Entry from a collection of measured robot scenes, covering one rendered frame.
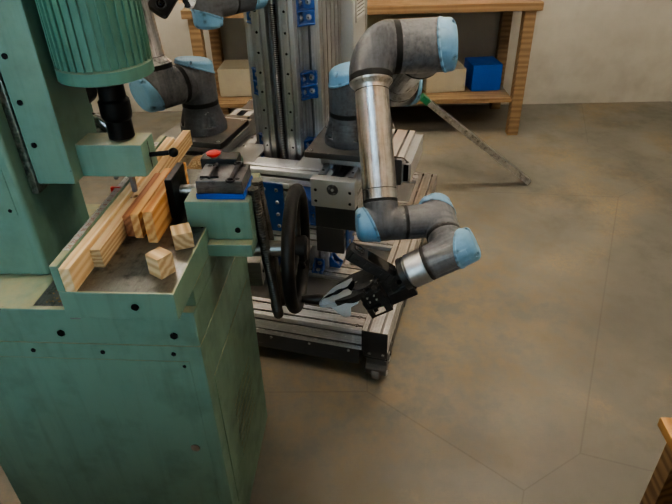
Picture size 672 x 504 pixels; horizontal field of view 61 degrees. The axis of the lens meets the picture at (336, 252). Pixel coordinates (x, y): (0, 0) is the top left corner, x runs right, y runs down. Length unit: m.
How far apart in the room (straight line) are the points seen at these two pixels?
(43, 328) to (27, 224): 0.21
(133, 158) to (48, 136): 0.16
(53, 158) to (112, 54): 0.26
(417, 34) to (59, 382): 1.08
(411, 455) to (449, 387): 0.32
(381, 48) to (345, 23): 0.83
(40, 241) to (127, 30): 0.48
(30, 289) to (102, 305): 0.28
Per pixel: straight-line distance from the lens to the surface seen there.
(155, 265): 1.08
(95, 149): 1.26
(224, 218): 1.20
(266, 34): 1.87
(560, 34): 4.74
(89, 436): 1.52
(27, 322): 1.33
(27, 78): 1.22
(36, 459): 1.66
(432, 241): 1.21
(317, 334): 2.01
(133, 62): 1.16
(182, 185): 1.27
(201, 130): 1.92
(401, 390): 2.07
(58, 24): 1.15
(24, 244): 1.36
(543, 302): 2.55
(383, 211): 1.22
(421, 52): 1.32
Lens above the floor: 1.50
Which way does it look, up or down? 33 degrees down
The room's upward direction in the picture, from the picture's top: 2 degrees counter-clockwise
